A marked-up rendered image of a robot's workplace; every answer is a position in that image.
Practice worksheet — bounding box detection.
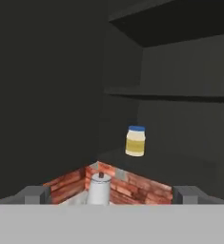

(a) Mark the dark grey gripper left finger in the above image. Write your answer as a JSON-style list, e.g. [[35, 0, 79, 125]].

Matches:
[[0, 185, 52, 205]]

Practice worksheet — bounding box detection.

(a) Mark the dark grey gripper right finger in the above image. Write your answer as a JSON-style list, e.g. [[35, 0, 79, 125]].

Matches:
[[172, 185, 224, 205]]

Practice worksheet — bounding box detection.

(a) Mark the mayonnaise jar with blue lid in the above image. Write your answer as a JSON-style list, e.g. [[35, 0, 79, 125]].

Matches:
[[125, 125, 147, 157]]

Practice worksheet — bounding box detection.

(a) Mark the dark grey cabinet door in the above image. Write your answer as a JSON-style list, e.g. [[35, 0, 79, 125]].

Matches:
[[0, 0, 109, 203]]

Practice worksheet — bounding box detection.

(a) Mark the dark grey open cabinet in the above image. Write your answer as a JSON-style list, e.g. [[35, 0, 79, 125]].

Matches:
[[96, 0, 224, 202]]

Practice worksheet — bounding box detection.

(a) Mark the white canister with dark knob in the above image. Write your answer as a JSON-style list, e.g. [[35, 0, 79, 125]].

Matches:
[[86, 172, 112, 205]]

